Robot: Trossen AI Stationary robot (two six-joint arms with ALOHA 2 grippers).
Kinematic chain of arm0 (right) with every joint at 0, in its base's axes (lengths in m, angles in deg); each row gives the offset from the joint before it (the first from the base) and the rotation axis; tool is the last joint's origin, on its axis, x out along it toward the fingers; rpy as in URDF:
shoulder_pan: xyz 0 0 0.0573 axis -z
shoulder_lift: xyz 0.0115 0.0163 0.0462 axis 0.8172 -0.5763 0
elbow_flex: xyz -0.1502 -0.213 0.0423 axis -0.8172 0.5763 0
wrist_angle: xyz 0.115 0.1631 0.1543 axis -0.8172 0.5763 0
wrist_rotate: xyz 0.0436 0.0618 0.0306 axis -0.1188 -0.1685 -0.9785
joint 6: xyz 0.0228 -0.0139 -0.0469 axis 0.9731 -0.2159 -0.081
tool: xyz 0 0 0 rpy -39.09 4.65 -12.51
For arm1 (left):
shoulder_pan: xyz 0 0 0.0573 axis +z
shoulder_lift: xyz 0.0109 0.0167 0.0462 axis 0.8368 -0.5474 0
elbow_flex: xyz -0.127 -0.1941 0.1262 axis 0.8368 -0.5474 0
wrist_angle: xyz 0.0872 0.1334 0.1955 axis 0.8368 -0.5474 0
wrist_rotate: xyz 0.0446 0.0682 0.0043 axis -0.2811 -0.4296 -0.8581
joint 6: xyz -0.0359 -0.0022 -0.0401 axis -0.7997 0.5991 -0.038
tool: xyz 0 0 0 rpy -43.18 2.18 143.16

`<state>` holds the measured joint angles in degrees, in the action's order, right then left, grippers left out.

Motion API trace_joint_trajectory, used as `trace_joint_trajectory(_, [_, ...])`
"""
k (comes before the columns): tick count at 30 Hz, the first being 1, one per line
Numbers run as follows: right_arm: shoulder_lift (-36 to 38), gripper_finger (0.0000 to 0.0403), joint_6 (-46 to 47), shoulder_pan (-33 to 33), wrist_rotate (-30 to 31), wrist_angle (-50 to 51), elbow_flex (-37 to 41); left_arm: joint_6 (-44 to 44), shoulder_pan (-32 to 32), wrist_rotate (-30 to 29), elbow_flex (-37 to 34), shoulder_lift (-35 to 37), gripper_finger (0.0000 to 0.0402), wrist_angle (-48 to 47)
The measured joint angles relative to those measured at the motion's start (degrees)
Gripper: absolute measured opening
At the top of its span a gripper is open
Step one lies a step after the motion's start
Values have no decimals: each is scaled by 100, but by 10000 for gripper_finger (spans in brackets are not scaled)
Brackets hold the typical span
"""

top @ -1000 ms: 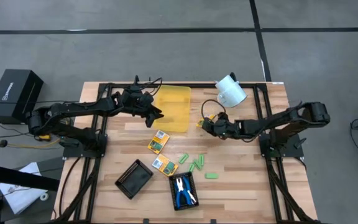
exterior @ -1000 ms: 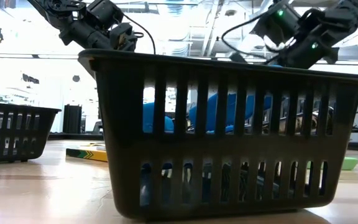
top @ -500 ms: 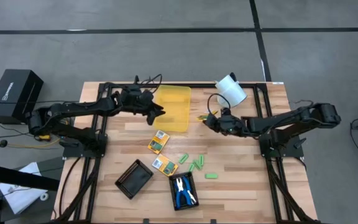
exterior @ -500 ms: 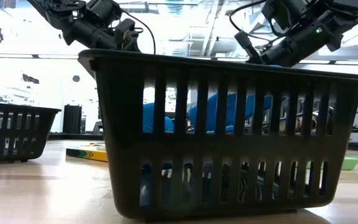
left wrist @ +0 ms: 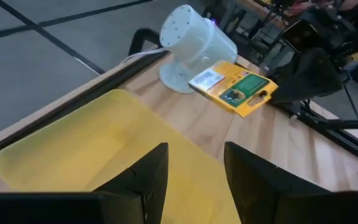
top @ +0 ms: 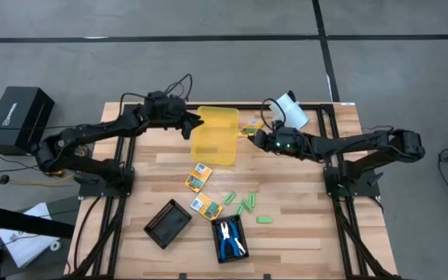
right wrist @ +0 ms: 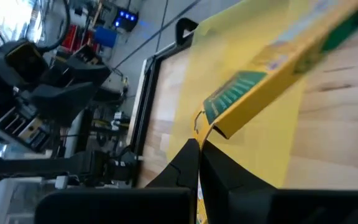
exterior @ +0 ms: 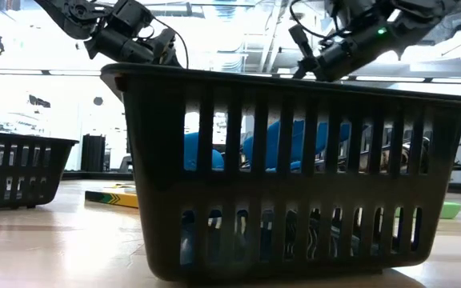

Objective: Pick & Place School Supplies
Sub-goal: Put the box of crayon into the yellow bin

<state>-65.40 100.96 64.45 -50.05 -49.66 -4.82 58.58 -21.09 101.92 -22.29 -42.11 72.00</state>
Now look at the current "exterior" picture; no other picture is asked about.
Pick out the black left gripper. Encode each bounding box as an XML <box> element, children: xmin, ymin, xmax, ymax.
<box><xmin>150</xmin><ymin>27</ymin><xmax>183</xmax><ymax>68</ymax></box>

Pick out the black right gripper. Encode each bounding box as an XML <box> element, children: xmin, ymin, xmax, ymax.
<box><xmin>293</xmin><ymin>46</ymin><xmax>339</xmax><ymax>83</ymax></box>

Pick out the black slotted basket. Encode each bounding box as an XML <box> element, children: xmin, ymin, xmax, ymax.
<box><xmin>0</xmin><ymin>130</ymin><xmax>80</xmax><ymax>211</ymax></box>
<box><xmin>100</xmin><ymin>62</ymin><xmax>461</xmax><ymax>283</ymax></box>

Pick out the yellow green crayon box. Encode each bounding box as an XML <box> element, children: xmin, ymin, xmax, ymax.
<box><xmin>85</xmin><ymin>182</ymin><xmax>139</xmax><ymax>210</ymax></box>

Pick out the green eraser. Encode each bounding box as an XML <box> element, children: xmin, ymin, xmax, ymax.
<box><xmin>394</xmin><ymin>201</ymin><xmax>461</xmax><ymax>220</ymax></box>

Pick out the black ribbed tower case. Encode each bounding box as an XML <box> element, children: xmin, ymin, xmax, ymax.
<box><xmin>80</xmin><ymin>134</ymin><xmax>106</xmax><ymax>173</ymax></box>

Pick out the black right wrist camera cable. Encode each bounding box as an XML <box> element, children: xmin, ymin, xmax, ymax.
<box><xmin>288</xmin><ymin>0</ymin><xmax>335</xmax><ymax>61</ymax></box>

